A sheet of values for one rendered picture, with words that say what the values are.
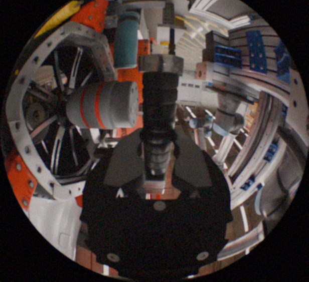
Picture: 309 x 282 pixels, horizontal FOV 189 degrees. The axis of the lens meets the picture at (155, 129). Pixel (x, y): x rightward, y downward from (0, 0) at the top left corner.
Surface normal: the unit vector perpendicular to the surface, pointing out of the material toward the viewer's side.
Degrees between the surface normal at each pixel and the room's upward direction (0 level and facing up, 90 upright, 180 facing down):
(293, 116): 90
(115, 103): 109
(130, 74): 90
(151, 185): 90
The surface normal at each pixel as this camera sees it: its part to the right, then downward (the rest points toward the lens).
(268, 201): -1.00, 0.01
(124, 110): -0.01, 0.44
